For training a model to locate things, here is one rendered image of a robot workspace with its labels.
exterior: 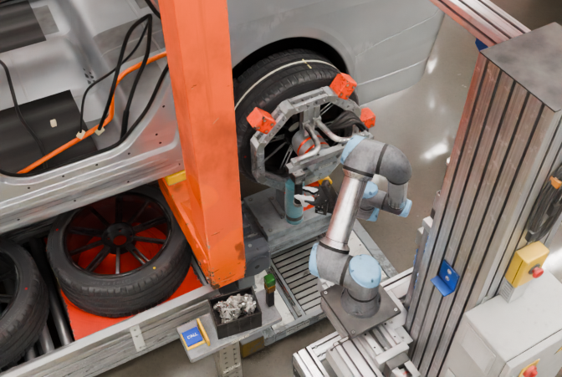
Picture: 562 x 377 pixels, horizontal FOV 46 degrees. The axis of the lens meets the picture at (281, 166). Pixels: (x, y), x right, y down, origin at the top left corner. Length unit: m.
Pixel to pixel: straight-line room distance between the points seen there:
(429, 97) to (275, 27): 2.09
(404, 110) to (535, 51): 2.88
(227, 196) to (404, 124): 2.17
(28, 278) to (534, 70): 2.33
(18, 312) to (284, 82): 1.51
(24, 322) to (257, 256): 1.07
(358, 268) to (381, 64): 1.26
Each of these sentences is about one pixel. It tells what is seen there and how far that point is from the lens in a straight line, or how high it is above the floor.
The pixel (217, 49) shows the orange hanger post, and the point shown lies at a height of 1.78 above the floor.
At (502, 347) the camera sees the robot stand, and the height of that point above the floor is 1.23.
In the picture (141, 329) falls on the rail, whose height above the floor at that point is 0.33.
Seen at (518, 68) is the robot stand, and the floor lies 2.03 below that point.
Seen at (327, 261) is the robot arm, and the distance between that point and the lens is 2.38.
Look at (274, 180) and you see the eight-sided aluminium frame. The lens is 3.06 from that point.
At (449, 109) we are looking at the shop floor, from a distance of 4.60.
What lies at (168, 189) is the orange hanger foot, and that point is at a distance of 3.10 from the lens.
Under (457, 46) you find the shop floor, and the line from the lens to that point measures 5.18.
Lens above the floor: 2.98
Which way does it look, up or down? 47 degrees down
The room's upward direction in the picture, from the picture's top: straight up
